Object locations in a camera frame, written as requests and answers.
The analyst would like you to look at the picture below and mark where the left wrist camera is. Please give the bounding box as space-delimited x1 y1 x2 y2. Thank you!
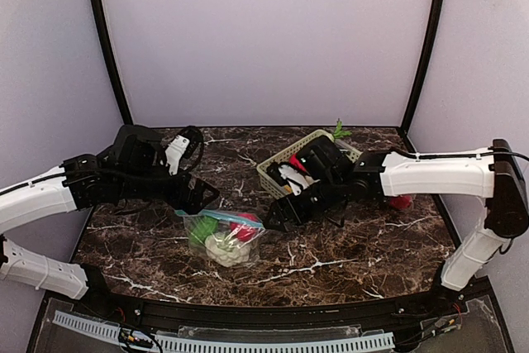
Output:
165 126 205 175

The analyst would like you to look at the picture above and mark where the black frame post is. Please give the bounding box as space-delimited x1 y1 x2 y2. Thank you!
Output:
400 0 444 136
90 0 133 125

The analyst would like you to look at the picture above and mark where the light blue cable duct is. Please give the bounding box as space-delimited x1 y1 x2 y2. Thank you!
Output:
53 311 396 353

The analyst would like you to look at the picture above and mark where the black left frame post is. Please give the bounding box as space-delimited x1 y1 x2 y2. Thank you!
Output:
90 0 133 125

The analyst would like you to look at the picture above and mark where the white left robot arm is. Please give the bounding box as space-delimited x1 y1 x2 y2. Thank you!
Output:
1 125 219 300

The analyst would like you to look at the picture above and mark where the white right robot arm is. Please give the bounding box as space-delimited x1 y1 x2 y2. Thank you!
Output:
263 136 528 291

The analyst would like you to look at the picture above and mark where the green leafy vegetable toy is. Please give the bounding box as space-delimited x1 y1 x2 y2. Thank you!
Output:
189 217 218 246

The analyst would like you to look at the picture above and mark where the white green cabbage toy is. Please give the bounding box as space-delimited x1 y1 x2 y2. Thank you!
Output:
204 232 251 268

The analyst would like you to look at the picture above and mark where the round red fruit toy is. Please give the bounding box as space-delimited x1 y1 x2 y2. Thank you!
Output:
288 154 307 173

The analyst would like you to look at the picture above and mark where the pale green perforated basket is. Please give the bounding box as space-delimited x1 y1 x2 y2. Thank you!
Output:
255 128 363 199

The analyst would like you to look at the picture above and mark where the black right frame post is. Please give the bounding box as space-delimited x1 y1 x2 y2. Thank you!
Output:
400 0 444 136

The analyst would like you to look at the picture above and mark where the clear zip bag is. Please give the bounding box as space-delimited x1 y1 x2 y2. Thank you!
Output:
388 194 417 212
175 209 266 268

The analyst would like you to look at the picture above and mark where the white radish with leaves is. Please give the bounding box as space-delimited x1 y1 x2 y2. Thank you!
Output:
332 118 351 141

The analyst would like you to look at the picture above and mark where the black table edge rail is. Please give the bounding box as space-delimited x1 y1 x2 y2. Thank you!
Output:
74 278 478 332

